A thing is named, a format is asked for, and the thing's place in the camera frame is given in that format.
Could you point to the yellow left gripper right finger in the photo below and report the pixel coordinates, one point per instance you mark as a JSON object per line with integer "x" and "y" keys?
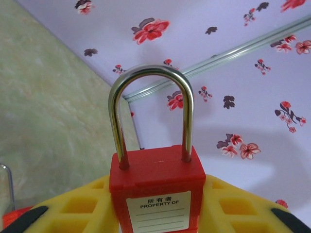
{"x": 243, "y": 213}

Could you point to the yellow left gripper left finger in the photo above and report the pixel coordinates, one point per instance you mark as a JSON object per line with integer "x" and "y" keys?
{"x": 73, "y": 213}

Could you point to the red safety padlock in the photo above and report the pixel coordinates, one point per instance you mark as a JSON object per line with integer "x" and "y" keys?
{"x": 155, "y": 179}
{"x": 17, "y": 214}

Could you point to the aluminium frame post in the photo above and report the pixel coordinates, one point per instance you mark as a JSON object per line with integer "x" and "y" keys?
{"x": 243, "y": 46}

